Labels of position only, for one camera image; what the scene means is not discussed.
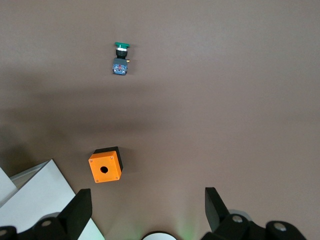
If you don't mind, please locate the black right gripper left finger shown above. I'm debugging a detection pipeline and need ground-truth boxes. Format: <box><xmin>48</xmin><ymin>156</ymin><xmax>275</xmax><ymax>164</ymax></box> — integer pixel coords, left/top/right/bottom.
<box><xmin>58</xmin><ymin>188</ymin><xmax>93</xmax><ymax>240</ymax></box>

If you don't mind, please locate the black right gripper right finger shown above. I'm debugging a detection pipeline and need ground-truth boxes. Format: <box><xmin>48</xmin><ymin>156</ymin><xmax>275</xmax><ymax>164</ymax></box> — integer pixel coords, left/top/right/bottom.
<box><xmin>204</xmin><ymin>186</ymin><xmax>231</xmax><ymax>234</ymax></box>

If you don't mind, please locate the white drawer cabinet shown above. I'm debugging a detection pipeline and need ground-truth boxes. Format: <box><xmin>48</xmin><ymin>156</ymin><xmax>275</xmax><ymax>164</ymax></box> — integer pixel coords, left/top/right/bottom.
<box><xmin>0</xmin><ymin>159</ymin><xmax>105</xmax><ymax>240</ymax></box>

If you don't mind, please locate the green mushroom push button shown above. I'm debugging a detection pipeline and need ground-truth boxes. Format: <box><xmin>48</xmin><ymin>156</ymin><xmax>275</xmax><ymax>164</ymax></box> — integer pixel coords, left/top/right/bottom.
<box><xmin>111</xmin><ymin>41</ymin><xmax>132</xmax><ymax>76</ymax></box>

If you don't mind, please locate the orange button enclosure box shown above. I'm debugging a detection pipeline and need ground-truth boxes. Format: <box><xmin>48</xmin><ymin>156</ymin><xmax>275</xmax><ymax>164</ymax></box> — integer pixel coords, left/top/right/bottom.
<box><xmin>88</xmin><ymin>146</ymin><xmax>124</xmax><ymax>185</ymax></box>

